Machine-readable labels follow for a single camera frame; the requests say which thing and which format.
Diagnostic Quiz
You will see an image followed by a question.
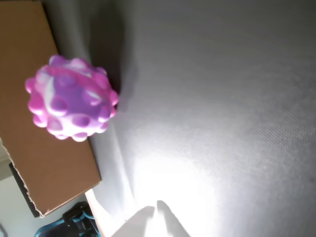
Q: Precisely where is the pink purple bumpy ball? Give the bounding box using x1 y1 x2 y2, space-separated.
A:
24 54 119 143

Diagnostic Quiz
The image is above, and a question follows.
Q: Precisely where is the black and blue bag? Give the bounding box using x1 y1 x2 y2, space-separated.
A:
34 201 101 237

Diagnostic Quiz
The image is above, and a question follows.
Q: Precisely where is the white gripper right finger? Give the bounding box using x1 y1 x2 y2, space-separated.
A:
157 199 191 237

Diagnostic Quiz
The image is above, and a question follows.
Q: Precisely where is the dark grey table mat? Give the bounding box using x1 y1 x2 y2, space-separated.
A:
41 0 316 237

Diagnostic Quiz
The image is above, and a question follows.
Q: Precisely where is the brown cardboard box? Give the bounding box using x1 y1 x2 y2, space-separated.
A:
0 0 102 218

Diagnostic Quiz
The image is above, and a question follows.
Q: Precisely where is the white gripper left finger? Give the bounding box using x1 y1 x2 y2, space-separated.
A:
108 206 158 237

